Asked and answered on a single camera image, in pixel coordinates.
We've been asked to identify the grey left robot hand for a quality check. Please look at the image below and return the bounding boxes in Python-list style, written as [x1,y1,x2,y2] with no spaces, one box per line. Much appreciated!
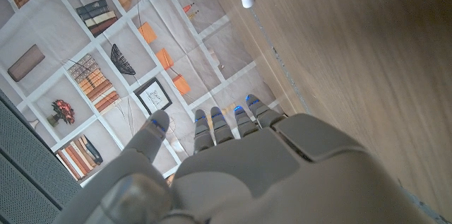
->
[52,93,439,224]

